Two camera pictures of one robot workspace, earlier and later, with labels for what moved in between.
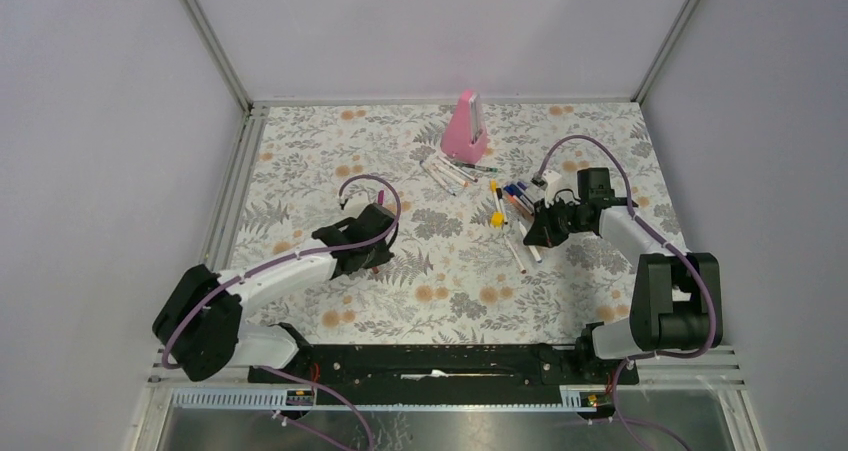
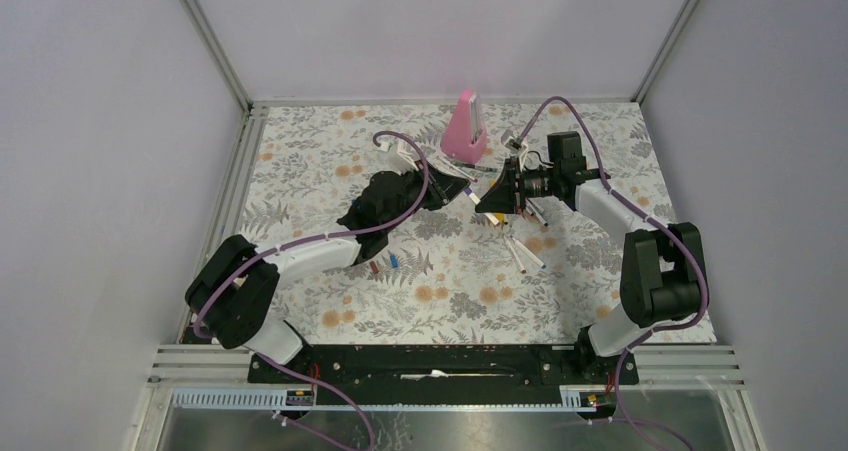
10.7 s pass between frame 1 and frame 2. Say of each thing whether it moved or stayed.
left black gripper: moved
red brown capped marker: stayed
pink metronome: stayed
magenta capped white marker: stayed
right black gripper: moved
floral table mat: stayed
